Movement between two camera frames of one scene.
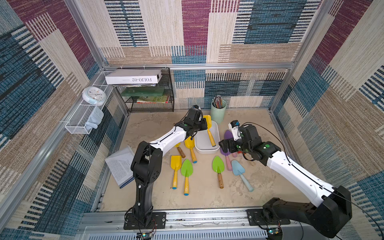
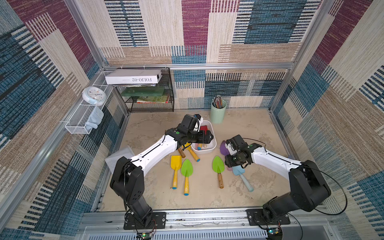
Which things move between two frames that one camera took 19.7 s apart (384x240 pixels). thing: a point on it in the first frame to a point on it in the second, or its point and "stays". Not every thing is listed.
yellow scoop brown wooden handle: x=177 y=145 stays
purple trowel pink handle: x=226 y=154 stays
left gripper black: x=203 y=122 to x=207 y=140
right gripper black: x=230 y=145 to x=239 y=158
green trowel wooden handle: x=218 y=166 stays
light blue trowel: x=238 y=170 stays
